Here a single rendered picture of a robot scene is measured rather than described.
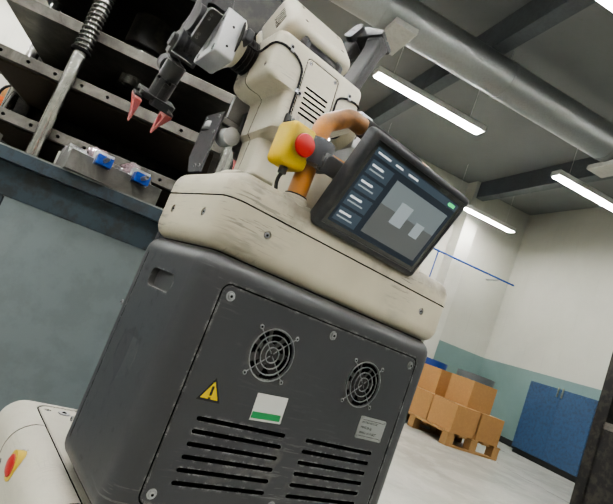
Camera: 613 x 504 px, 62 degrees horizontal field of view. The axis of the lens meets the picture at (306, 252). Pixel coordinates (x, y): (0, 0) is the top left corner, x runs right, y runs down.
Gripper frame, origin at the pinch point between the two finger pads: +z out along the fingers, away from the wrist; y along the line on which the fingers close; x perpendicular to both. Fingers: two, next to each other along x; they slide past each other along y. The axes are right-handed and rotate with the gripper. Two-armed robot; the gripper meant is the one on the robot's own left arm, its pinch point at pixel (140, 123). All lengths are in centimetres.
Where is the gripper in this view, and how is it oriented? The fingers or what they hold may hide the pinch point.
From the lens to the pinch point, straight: 155.1
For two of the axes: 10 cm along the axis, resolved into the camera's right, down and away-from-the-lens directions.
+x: 3.7, 5.1, -7.7
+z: -5.8, 7.8, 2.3
